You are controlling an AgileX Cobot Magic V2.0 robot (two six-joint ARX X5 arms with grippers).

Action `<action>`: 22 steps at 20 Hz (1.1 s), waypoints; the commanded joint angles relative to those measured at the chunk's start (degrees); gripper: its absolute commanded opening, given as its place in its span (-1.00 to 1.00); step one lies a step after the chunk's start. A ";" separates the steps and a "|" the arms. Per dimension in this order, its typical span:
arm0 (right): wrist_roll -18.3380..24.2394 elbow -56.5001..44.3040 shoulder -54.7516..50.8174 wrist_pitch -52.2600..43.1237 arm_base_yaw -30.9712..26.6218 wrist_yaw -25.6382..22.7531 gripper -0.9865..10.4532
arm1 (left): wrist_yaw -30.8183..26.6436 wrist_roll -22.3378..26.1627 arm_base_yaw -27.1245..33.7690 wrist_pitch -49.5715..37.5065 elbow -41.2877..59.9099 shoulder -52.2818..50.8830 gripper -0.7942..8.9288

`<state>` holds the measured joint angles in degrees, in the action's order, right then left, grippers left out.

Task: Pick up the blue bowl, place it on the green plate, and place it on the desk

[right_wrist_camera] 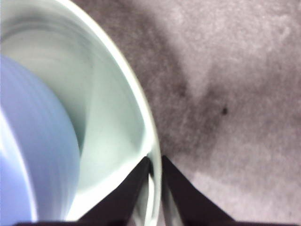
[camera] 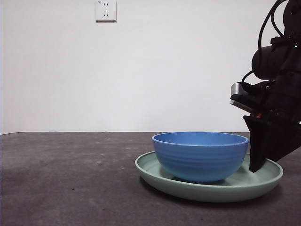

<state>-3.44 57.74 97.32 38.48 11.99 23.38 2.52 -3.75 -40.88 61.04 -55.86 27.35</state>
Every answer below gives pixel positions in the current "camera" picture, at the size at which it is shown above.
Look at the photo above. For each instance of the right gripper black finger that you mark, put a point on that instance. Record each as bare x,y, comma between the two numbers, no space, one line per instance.
285,141
257,143

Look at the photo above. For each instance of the blue ribbed bowl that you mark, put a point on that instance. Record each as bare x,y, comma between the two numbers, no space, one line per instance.
200,160

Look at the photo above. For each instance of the pale green round plate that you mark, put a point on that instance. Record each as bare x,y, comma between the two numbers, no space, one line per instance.
211,193

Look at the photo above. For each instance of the right wrist grey camera box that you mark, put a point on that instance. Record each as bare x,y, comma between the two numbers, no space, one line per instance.
240,94

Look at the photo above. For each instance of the white wall socket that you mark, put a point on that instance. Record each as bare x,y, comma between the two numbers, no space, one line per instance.
105,14

